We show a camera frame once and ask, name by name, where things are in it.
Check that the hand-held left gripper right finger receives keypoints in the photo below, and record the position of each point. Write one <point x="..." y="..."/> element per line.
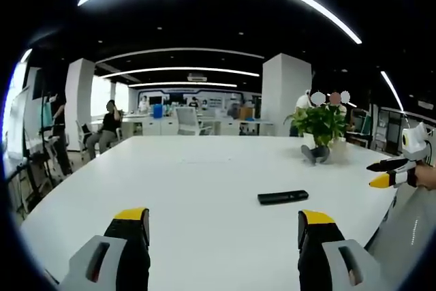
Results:
<point x="327" y="263"/>

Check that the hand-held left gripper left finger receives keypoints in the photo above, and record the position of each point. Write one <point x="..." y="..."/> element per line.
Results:
<point x="102" y="263"/>

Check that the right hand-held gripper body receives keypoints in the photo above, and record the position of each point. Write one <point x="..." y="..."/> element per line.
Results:
<point x="413" y="142"/>

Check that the black remote control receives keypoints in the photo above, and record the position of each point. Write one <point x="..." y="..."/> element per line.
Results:
<point x="282" y="197"/>

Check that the person's right hand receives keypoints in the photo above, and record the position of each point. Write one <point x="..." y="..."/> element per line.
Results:
<point x="427" y="176"/>

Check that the dark sitting doll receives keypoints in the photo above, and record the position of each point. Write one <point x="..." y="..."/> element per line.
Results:
<point x="316" y="153"/>

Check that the green potted plant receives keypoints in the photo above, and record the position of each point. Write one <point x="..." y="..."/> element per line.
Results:
<point x="320" y="124"/>

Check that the black equipment stand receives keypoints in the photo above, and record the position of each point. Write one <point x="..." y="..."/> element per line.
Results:
<point x="34" y="175"/>

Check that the white office chair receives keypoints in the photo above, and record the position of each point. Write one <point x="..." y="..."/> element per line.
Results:
<point x="83" y="134"/>
<point x="187" y="120"/>

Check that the blue box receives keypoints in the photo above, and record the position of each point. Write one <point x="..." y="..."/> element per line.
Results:
<point x="158" y="110"/>

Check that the ceiling air conditioner unit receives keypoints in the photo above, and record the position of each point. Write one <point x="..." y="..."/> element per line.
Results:
<point x="197" y="77"/>

